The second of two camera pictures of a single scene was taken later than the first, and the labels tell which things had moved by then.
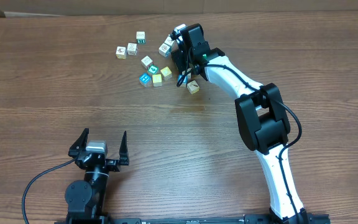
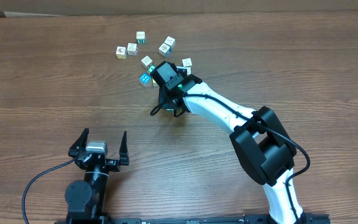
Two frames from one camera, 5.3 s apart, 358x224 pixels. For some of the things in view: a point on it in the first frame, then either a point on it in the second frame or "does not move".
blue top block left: (145, 79) does not move
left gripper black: (97, 160) does not move
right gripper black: (179, 62) -> (181, 71)
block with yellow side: (121, 52) does not move
